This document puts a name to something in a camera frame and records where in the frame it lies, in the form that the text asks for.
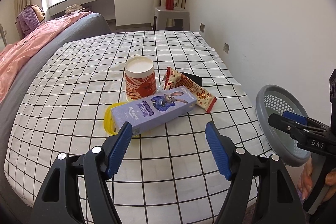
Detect beige clothes on sill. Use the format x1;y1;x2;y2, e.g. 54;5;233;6
65;4;85;15

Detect purple bag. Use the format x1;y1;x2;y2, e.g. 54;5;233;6
15;5;45;39

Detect right hand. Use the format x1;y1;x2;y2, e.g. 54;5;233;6
297;155;336;202

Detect red white snack wrapper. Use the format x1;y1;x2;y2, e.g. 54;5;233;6
163;67;217;113

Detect grey plastic trash basket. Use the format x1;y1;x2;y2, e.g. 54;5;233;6
256;85;310;167

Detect grey plastic stool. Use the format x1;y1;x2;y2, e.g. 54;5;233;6
153;6;190;31

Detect pink quilt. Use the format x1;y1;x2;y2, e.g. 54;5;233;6
1;11;93;101

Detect checkered white bed sheet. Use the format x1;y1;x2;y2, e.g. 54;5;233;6
3;31;272;223

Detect yellow plastic ring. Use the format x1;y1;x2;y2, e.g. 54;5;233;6
104;101;140;138

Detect black pouch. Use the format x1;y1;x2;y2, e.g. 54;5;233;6
182;72;203;87

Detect red paper cup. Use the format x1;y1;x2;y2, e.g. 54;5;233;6
124;56;157;102

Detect red water bottle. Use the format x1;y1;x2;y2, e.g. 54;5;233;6
165;0;175;10

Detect grey bed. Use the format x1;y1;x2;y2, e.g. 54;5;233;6
0;12;112;214

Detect purple Zootopia toothpaste box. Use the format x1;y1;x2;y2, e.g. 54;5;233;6
111;86;197;136

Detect small white round lid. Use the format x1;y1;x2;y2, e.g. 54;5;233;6
158;83;165;92

